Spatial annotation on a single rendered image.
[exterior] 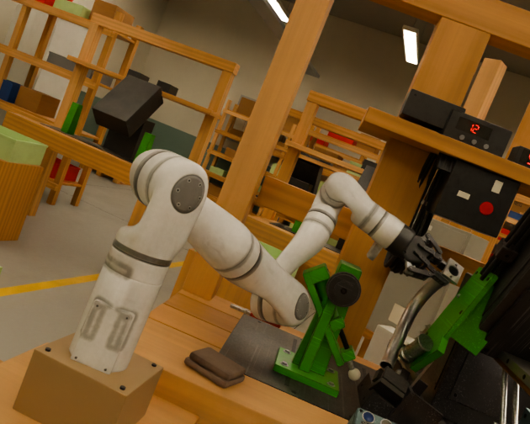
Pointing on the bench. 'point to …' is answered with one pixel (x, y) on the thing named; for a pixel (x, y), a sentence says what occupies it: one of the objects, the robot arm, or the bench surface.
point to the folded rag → (215, 367)
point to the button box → (363, 418)
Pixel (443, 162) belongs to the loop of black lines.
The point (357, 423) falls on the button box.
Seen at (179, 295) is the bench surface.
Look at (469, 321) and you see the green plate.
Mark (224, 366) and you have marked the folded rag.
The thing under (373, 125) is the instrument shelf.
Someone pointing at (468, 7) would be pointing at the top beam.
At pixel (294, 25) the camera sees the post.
